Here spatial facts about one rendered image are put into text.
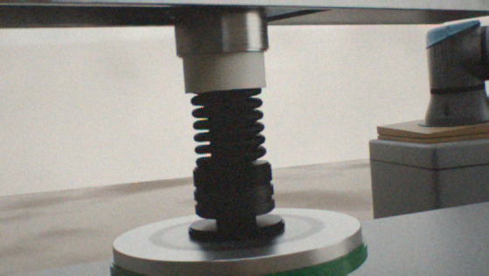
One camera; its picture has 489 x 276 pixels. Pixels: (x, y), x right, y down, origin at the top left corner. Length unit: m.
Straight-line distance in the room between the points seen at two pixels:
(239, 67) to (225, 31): 0.03
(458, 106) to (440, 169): 0.24
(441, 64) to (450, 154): 0.29
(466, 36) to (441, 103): 0.19
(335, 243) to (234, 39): 0.18
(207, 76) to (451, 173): 1.24
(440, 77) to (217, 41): 1.39
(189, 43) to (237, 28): 0.04
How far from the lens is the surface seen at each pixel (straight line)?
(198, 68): 0.54
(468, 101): 1.88
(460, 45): 1.87
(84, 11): 0.56
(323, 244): 0.50
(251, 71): 0.55
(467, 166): 1.74
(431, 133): 1.76
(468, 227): 0.83
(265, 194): 0.56
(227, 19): 0.54
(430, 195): 1.73
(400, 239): 0.77
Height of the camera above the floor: 1.00
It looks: 3 degrees down
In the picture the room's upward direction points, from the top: 4 degrees counter-clockwise
